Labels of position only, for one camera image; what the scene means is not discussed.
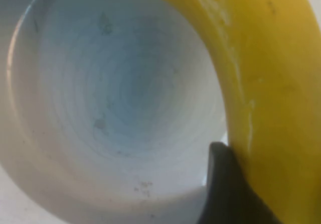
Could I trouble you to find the slim curved yellow banana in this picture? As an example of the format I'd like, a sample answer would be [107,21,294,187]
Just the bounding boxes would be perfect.
[142,0,321,224]

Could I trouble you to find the grey-blue round plate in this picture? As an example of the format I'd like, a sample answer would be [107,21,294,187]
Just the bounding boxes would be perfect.
[0,0,233,224]

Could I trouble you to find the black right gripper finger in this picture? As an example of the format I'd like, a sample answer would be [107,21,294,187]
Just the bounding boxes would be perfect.
[197,141,278,224]

